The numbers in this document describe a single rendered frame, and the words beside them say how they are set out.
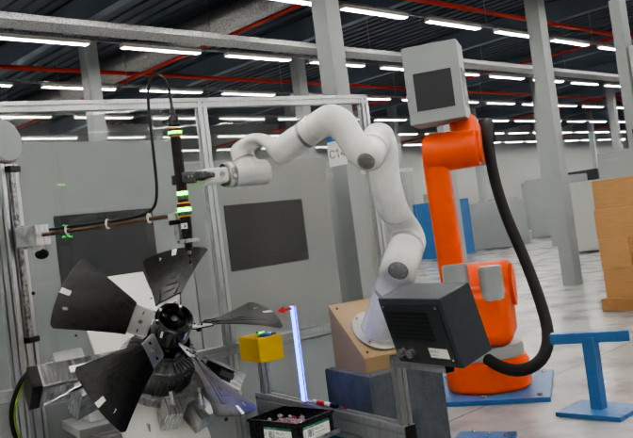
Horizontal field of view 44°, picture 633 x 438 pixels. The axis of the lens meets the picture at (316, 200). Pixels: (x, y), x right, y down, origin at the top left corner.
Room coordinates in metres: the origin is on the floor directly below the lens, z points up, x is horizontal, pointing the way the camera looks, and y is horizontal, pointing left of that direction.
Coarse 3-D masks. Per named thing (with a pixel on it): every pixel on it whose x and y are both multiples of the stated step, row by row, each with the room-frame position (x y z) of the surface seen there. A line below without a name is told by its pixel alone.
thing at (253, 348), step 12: (240, 336) 2.96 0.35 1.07; (252, 336) 2.91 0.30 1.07; (264, 336) 2.86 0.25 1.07; (276, 336) 2.87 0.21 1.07; (240, 348) 2.95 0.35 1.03; (252, 348) 2.87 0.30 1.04; (264, 348) 2.84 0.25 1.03; (276, 348) 2.87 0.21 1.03; (252, 360) 2.88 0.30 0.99; (264, 360) 2.84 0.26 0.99
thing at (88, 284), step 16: (80, 272) 2.41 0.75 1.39; (96, 272) 2.42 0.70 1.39; (80, 288) 2.39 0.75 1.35; (96, 288) 2.40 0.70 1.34; (112, 288) 2.41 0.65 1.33; (64, 304) 2.38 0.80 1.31; (80, 304) 2.39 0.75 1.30; (96, 304) 2.39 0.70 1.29; (112, 304) 2.40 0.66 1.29; (128, 304) 2.40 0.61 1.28; (64, 320) 2.37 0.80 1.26; (80, 320) 2.38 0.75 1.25; (96, 320) 2.39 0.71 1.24; (112, 320) 2.40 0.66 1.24; (128, 320) 2.41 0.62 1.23
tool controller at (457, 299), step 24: (408, 288) 2.13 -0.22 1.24; (432, 288) 2.05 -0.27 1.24; (456, 288) 1.97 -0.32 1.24; (384, 312) 2.14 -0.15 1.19; (408, 312) 2.05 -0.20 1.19; (432, 312) 1.97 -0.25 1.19; (456, 312) 1.96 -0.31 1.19; (408, 336) 2.10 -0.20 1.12; (432, 336) 2.01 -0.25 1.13; (456, 336) 1.96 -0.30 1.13; (480, 336) 2.00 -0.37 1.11; (408, 360) 2.14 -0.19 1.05; (432, 360) 2.05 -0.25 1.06; (456, 360) 1.97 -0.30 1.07
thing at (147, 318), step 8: (136, 312) 2.41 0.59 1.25; (144, 312) 2.42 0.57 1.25; (152, 312) 2.42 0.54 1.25; (136, 320) 2.42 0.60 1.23; (144, 320) 2.42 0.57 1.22; (152, 320) 2.42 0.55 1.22; (128, 328) 2.41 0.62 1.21; (136, 328) 2.42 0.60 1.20; (144, 328) 2.42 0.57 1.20; (144, 336) 2.42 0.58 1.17
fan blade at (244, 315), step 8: (248, 304) 2.67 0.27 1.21; (256, 304) 2.66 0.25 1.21; (232, 312) 2.61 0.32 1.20; (240, 312) 2.60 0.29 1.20; (248, 312) 2.59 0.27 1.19; (256, 312) 2.59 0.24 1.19; (272, 312) 2.60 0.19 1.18; (208, 320) 2.52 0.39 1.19; (216, 320) 2.48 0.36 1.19; (224, 320) 2.48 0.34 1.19; (232, 320) 2.49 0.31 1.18; (240, 320) 2.50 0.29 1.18; (248, 320) 2.50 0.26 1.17; (256, 320) 2.51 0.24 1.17; (264, 320) 2.52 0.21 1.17; (272, 320) 2.53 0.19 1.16; (280, 320) 2.54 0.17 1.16
